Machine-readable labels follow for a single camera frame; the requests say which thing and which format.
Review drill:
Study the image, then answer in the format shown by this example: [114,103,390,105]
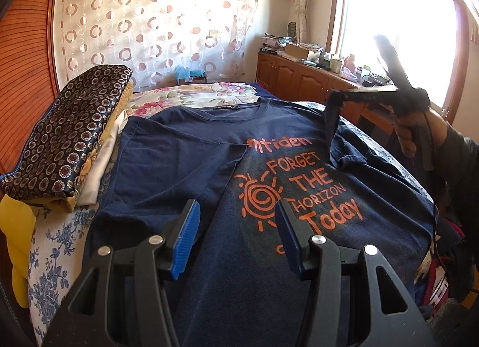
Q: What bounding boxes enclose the red white garment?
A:
[419,253,465,311]

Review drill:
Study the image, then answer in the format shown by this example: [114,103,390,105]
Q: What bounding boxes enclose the cardboard box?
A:
[282,43,312,62]

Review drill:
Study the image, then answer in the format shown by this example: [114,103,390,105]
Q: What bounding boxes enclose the bright yellow cloth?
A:
[0,196,38,308]

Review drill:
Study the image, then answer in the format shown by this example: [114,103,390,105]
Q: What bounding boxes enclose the pile of papers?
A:
[262,33,296,56]

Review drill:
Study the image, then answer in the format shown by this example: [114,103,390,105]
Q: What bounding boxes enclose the circle patterned sheer curtain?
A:
[52,0,260,90]

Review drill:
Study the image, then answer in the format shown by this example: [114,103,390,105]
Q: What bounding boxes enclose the navy blanket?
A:
[250,83,279,101]

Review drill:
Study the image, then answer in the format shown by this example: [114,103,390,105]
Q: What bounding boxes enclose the person's right hand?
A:
[395,87,431,160]

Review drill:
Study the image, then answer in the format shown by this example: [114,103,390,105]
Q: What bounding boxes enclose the dark patterned folded cloth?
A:
[0,64,133,205]

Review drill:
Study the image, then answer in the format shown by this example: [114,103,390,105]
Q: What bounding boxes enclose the blue topped box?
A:
[175,66,209,86]

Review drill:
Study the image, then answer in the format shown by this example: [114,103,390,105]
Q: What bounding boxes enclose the pink object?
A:
[342,55,358,77]

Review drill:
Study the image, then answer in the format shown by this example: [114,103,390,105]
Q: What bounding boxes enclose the navy printed t-shirt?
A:
[84,97,436,347]

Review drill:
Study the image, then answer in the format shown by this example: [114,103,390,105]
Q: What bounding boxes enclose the white folded cloth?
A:
[77,107,130,206]

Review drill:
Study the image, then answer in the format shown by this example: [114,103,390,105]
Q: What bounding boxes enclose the wooden cabinet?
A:
[257,51,412,134]

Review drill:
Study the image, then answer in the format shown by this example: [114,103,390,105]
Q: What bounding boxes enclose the wooden slatted wardrobe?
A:
[0,0,67,180]

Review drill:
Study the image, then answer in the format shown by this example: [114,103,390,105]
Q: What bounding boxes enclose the blue floral quilt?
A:
[28,102,435,347]

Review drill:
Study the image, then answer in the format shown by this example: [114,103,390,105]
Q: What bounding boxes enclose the pink floral fleece blanket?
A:
[127,82,263,119]

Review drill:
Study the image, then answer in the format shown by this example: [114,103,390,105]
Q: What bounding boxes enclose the window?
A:
[329,0,473,116]

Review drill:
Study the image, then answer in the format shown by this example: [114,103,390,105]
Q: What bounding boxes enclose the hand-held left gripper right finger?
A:
[274,200,438,347]

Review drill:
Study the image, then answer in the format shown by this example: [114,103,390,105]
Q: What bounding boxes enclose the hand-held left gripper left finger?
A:
[41,199,203,347]

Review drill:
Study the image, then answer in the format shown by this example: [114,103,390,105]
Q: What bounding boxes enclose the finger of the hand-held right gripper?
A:
[325,86,398,96]
[337,93,398,124]

